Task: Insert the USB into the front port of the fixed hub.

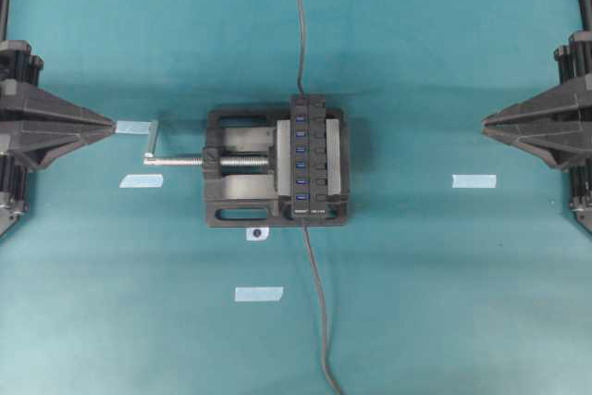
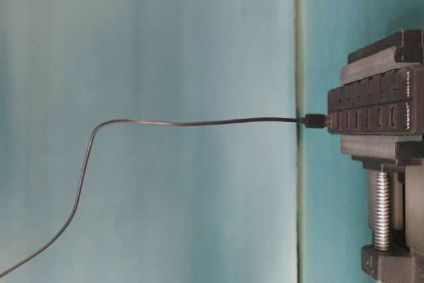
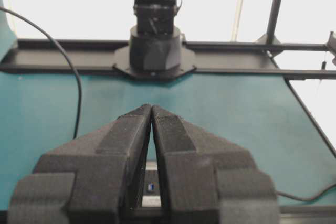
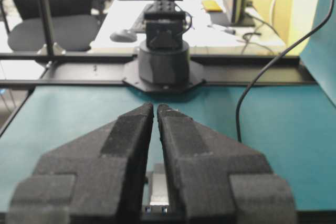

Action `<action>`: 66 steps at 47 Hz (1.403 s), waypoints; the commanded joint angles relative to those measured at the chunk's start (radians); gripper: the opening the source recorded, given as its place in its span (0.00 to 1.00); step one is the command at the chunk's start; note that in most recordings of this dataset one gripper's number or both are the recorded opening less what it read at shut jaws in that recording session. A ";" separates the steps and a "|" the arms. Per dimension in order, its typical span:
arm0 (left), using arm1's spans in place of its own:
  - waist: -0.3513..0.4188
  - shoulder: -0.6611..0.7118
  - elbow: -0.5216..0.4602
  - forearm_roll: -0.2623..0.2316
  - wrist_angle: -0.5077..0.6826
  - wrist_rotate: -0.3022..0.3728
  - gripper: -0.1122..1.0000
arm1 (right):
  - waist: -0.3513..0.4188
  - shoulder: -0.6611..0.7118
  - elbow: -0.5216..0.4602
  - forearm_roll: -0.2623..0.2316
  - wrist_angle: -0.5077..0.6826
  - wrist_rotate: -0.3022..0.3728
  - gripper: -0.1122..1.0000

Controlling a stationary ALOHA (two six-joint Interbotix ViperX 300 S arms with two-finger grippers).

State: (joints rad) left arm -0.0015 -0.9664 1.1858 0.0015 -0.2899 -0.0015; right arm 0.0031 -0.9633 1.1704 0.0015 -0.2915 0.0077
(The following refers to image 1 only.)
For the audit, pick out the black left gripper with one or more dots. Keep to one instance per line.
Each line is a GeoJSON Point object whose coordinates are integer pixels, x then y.
{"type": "Point", "coordinates": [38, 146]}

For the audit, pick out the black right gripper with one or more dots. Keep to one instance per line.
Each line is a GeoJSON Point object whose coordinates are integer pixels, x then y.
{"type": "Point", "coordinates": [568, 145]}

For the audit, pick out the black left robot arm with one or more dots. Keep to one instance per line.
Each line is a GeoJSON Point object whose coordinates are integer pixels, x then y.
{"type": "Point", "coordinates": [38, 127]}

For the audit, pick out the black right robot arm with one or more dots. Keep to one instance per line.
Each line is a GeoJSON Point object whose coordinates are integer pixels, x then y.
{"type": "Point", "coordinates": [554, 125]}

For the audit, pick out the black multi-port USB hub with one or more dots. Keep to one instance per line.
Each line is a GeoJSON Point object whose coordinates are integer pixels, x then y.
{"type": "Point", "coordinates": [308, 157]}

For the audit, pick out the blue tape right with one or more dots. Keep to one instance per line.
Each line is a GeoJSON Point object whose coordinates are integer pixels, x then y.
{"type": "Point", "coordinates": [481, 181]}

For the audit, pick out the blue tape near left gripper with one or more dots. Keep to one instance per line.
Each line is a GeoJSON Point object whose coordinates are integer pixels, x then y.
{"type": "Point", "coordinates": [133, 127]}

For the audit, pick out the blue tape left lower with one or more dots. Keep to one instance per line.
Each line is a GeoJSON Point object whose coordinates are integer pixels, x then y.
{"type": "Point", "coordinates": [142, 181]}

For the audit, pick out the black bench vise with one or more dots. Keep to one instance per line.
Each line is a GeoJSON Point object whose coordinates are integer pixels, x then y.
{"type": "Point", "coordinates": [242, 197]}

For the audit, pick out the white sticker with black dot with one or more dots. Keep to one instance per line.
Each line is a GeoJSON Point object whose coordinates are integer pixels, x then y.
{"type": "Point", "coordinates": [257, 234]}

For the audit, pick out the blue tape bottom centre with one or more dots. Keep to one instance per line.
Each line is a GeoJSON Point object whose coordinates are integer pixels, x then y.
{"type": "Point", "coordinates": [258, 294]}

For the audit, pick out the silver vise screw handle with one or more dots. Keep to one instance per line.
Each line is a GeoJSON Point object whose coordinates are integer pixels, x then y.
{"type": "Point", "coordinates": [151, 160]}

